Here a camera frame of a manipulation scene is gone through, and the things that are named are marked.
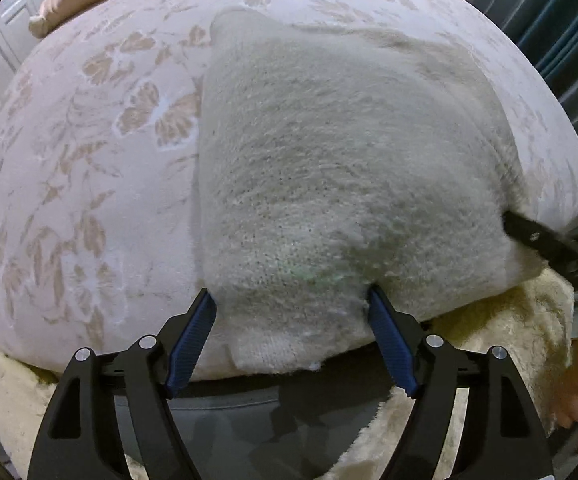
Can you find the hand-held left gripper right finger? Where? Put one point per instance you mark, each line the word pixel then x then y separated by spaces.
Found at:
pixel 391 350

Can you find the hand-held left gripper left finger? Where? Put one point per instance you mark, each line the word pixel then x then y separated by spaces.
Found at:
pixel 194 345

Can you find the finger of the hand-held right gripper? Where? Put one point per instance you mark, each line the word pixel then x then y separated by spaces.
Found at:
pixel 534 235

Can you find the cream knitted sweater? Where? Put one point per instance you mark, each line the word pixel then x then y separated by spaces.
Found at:
pixel 344 160

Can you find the cream fluffy rug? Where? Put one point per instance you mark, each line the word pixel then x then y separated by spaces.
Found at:
pixel 519 330

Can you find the grey curtain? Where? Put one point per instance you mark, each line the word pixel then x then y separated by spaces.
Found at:
pixel 559 35

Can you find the leaf patterned bed blanket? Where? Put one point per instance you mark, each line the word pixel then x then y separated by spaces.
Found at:
pixel 69 185

